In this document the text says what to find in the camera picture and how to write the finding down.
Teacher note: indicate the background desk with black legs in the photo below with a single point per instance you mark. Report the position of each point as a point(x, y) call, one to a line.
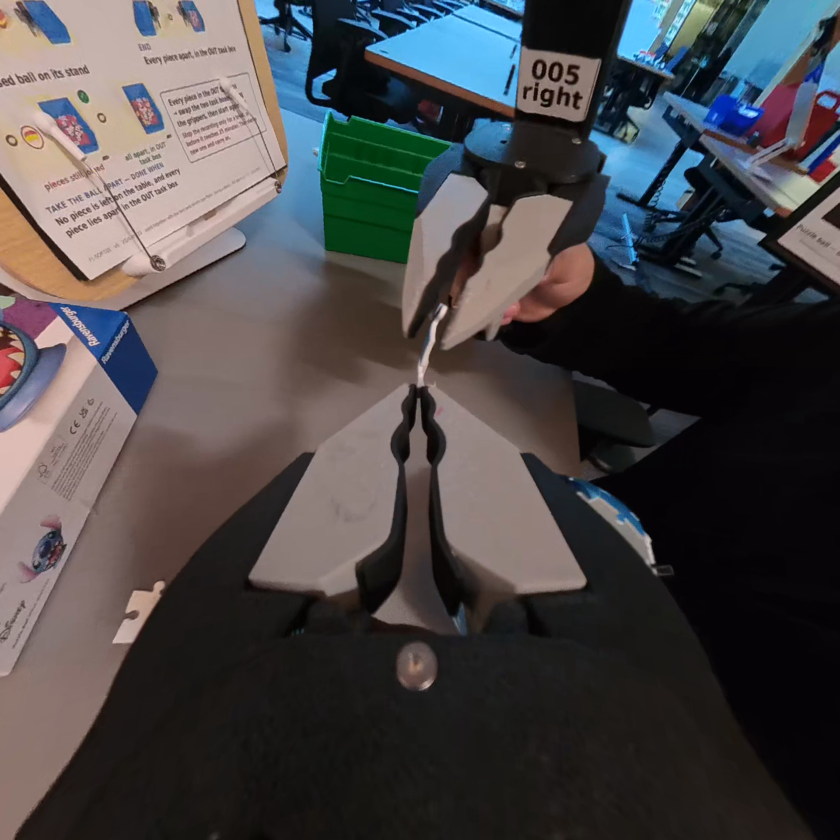
point(728, 151)

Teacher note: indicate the green plastic bin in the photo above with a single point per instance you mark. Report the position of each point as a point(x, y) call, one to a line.
point(367, 210)

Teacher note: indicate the printed instruction sheet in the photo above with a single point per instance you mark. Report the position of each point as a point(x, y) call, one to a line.
point(131, 131)

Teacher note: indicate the blue puzzle ball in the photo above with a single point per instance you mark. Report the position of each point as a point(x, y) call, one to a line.
point(617, 518)

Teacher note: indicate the person's right forearm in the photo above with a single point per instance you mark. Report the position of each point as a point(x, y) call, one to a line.
point(689, 341)

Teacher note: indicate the person's right hand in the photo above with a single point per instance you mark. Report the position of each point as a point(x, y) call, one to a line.
point(561, 285)

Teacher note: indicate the white power strip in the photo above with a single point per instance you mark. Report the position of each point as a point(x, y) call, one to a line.
point(630, 239)

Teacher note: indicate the white and blue puzzle box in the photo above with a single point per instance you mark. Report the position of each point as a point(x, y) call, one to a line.
point(65, 459)

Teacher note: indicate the small blue bin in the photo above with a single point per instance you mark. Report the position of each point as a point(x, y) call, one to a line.
point(735, 117)

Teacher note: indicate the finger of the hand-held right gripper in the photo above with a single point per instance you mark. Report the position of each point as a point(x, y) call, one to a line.
point(518, 262)
point(436, 243)

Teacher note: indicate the grey background table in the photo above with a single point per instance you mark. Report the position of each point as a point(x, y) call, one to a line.
point(446, 59)

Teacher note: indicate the white puzzle piece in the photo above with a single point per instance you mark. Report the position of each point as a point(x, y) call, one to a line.
point(139, 610)
point(426, 358)

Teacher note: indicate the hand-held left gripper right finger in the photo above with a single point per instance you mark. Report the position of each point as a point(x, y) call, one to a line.
point(505, 518)

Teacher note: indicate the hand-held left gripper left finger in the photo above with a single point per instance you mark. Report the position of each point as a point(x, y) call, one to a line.
point(328, 512)

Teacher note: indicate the framed instruction sign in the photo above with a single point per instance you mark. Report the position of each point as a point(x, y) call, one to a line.
point(814, 243)

